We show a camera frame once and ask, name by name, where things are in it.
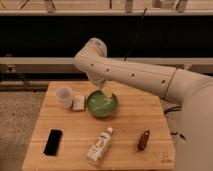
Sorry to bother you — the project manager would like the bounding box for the white ceramic cup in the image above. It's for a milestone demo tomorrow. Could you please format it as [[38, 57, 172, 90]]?
[[55, 87, 73, 108]]

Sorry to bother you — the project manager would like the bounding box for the red brown pepper toy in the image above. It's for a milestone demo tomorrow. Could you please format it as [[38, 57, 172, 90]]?
[[137, 130, 150, 151]]

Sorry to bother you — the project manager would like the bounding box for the black floor cable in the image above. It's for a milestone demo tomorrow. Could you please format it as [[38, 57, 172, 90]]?
[[163, 105, 186, 140]]

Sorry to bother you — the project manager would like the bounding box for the black phone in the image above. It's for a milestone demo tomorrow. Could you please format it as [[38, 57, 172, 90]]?
[[44, 129, 62, 156]]

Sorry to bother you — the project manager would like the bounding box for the white plastic bottle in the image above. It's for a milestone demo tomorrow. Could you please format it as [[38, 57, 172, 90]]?
[[86, 127, 114, 165]]

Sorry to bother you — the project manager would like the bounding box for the small white block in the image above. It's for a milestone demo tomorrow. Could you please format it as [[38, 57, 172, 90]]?
[[72, 95, 85, 111]]

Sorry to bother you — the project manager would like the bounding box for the black hanging cable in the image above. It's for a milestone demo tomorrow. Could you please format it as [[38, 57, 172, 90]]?
[[123, 7, 148, 63]]

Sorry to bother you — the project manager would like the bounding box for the green ceramic bowl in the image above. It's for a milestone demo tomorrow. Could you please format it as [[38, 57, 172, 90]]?
[[86, 90, 118, 118]]

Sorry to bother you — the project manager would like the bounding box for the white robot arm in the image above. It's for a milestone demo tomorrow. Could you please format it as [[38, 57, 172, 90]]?
[[74, 38, 213, 171]]

